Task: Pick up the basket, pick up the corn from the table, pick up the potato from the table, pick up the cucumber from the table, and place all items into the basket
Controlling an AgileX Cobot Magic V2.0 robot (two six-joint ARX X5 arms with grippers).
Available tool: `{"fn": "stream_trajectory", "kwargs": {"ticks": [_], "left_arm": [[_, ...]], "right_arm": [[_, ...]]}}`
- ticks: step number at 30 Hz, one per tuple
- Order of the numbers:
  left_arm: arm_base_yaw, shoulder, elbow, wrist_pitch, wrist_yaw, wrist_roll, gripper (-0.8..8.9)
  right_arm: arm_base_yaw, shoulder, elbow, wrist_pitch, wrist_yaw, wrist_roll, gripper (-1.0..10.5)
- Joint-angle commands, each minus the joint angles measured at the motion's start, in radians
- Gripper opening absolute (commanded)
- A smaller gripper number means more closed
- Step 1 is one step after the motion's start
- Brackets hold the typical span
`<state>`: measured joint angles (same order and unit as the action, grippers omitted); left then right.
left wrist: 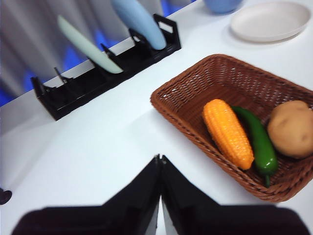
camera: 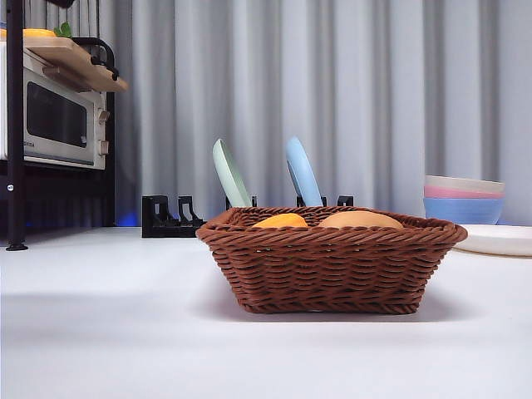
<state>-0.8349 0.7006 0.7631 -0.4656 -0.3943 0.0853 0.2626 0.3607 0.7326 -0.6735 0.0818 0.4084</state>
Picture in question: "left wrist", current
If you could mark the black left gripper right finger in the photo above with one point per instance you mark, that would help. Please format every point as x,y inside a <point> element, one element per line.
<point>220,220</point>

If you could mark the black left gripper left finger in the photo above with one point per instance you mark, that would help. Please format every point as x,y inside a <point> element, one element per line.
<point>110,218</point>

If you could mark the green toy cucumber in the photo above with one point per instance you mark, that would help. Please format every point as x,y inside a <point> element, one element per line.
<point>261,144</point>

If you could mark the orange toy corn cob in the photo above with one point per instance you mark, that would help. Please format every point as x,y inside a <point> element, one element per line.
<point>227,132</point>

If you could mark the tan toy potato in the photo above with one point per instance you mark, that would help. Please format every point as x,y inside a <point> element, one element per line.
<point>291,129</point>

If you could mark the brown wicker basket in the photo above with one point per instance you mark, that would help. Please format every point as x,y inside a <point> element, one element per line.
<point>195,102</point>

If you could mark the black dish rack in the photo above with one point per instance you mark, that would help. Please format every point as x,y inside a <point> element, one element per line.
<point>73,98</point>

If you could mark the pale green plate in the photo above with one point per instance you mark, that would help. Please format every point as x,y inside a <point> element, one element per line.
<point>90,47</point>

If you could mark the grey curtain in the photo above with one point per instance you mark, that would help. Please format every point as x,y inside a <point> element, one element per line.
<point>29,36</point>

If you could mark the light blue plate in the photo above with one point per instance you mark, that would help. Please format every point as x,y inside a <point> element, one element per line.
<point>141,22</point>

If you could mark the cream white plate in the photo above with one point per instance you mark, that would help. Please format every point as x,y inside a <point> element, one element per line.
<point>269,22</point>

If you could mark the blue bowl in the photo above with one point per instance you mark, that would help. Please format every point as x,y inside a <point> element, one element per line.
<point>222,6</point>

